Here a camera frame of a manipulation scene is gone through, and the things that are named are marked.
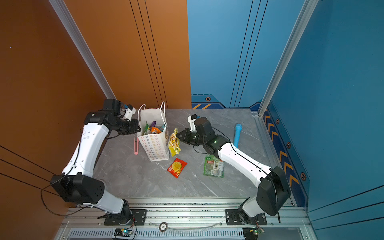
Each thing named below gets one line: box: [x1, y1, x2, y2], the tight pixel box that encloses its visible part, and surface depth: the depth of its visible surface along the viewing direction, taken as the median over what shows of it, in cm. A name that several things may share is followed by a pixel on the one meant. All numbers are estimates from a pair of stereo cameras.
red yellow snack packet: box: [166, 157, 188, 179], surface depth 91 cm
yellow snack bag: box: [168, 128, 182, 157], surface depth 76 cm
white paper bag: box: [138, 101, 170, 162], surface depth 83 cm
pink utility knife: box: [134, 137, 139, 156], surface depth 101 cm
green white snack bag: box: [203, 154, 225, 178], surface depth 91 cm
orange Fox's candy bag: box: [150, 127, 162, 134], surface depth 89 cm
